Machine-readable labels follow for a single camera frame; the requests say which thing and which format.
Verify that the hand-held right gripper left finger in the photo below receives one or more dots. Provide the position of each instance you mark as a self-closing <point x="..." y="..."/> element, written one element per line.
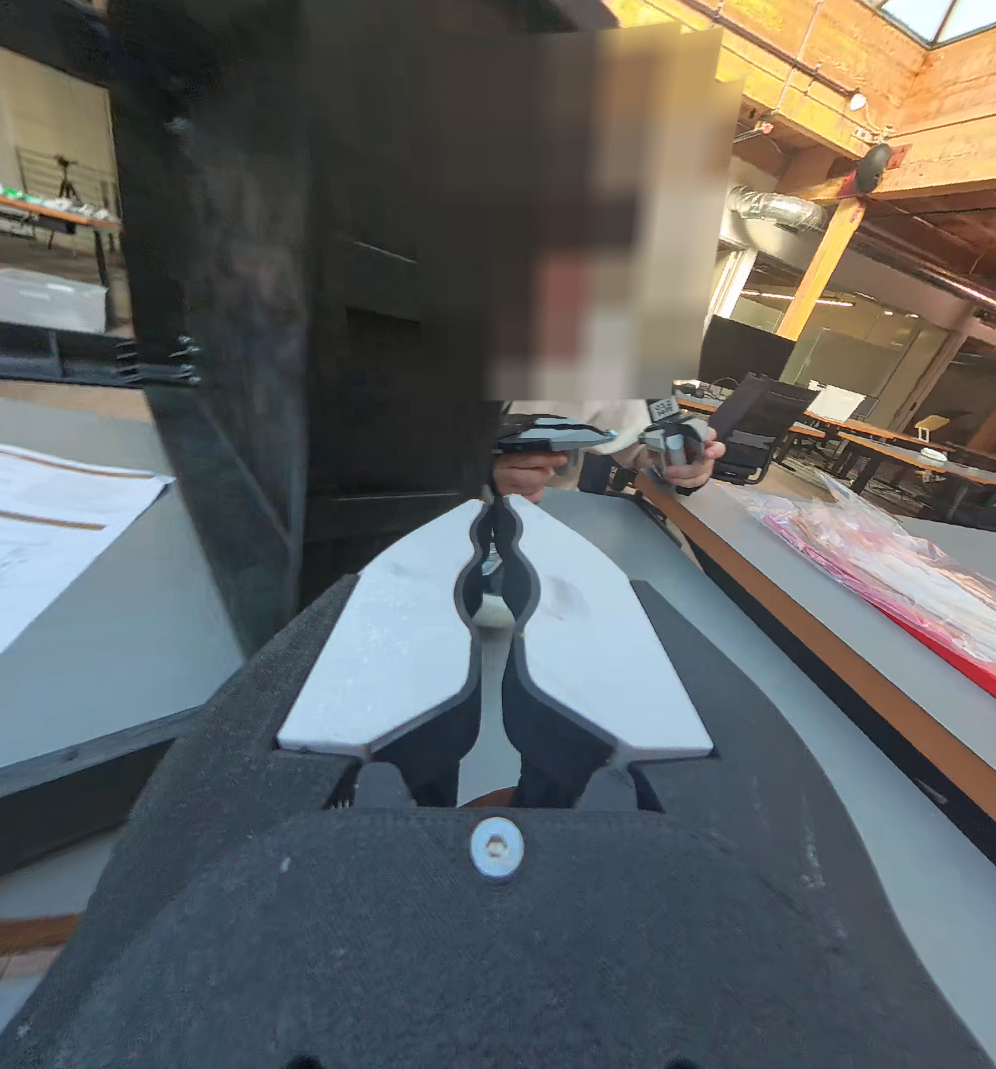
<point x="381" y="651"/>

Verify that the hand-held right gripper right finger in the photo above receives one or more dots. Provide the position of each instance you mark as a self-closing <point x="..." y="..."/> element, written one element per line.
<point x="615" y="660"/>

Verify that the small silver metal nut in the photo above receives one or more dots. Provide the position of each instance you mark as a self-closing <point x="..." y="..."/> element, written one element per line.
<point x="491" y="569"/>

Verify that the black chair seat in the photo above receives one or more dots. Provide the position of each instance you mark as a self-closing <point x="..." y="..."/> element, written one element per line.
<point x="339" y="250"/>

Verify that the grey desk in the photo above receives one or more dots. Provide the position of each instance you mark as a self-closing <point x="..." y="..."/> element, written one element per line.
<point x="715" y="511"/>
<point x="88" y="710"/>

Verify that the long office desk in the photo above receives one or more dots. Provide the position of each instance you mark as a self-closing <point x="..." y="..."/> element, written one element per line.
<point x="907" y="438"/>

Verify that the black mesh office chair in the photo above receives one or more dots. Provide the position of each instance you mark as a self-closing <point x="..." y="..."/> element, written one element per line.
<point x="756" y="426"/>

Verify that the pink clear plastic bag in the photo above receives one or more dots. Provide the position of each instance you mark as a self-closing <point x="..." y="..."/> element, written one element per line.
<point x="898" y="568"/>

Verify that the black computer monitor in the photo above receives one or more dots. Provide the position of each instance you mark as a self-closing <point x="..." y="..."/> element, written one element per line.
<point x="744" y="347"/>

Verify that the white printed instruction sheet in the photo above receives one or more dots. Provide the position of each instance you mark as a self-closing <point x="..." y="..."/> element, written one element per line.
<point x="38" y="543"/>

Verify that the black plastic chair armrest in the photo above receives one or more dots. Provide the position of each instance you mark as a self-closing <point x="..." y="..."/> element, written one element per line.
<point x="47" y="355"/>
<point x="47" y="802"/>

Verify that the white plastic storage bin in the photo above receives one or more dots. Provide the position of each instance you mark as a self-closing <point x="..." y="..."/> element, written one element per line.
<point x="43" y="301"/>

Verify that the black dome ceiling fixture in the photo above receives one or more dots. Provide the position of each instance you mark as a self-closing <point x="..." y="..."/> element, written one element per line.
<point x="873" y="167"/>

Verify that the wooden-edged work table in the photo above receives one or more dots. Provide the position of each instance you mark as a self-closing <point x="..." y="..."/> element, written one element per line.
<point x="38" y="209"/>

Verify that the black tripod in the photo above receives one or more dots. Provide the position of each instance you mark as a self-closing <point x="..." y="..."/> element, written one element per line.
<point x="66" y="180"/>

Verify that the glass skylight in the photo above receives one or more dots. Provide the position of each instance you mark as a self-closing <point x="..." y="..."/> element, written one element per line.
<point x="957" y="17"/>

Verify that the wooden support post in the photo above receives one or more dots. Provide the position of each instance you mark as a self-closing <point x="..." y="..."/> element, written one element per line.
<point x="823" y="267"/>

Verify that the silver ventilation duct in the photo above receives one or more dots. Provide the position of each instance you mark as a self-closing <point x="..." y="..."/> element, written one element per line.
<point x="777" y="207"/>

